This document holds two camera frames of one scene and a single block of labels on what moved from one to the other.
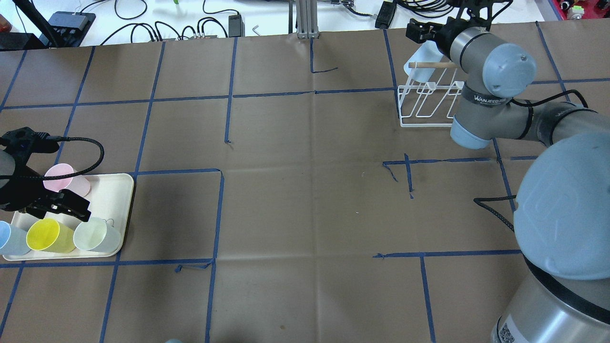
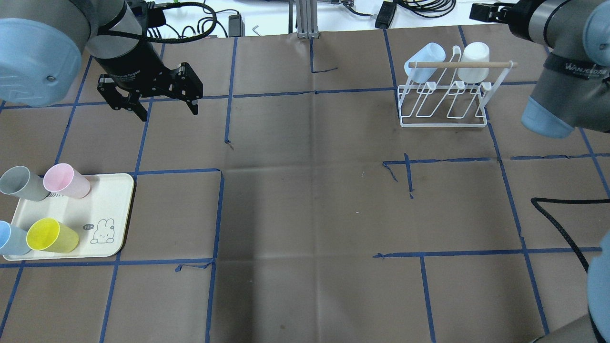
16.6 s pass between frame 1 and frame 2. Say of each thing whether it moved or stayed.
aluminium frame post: stayed
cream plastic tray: stayed
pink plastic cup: stayed
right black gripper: moved
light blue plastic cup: stayed
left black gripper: moved
